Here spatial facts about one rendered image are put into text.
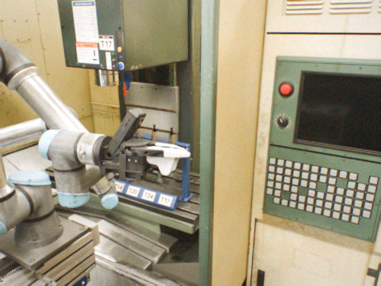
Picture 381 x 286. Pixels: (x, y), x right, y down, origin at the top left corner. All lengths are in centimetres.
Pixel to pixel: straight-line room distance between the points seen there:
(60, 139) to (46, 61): 234
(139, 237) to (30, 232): 84
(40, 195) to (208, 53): 67
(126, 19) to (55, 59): 150
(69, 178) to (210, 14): 57
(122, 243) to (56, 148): 113
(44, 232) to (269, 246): 102
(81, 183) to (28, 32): 230
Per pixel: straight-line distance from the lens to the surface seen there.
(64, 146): 81
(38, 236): 120
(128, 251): 185
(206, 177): 108
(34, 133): 161
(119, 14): 178
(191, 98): 237
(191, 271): 168
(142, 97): 255
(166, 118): 247
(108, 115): 339
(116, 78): 210
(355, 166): 139
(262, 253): 175
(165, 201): 182
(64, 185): 85
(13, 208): 107
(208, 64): 98
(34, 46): 308
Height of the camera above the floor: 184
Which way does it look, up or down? 20 degrees down
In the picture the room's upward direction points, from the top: straight up
